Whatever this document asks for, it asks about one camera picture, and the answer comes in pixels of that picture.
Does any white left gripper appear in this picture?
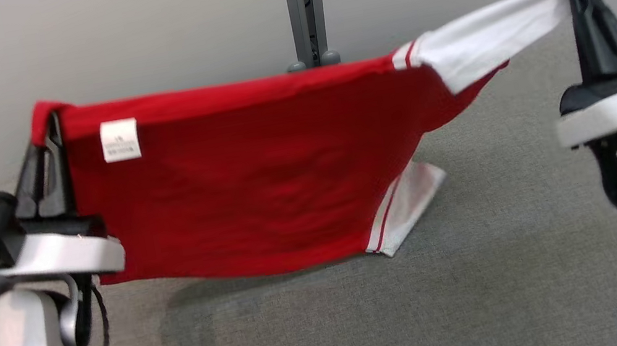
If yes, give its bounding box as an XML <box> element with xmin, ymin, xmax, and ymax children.
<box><xmin>0</xmin><ymin>105</ymin><xmax>129</xmax><ymax>293</ymax></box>

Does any red and white garment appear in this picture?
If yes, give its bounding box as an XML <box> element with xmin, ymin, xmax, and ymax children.
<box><xmin>17</xmin><ymin>0</ymin><xmax>617</xmax><ymax>314</ymax></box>

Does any grey metal post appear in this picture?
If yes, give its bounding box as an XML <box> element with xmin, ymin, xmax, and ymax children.
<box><xmin>274</xmin><ymin>0</ymin><xmax>343</xmax><ymax>75</ymax></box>

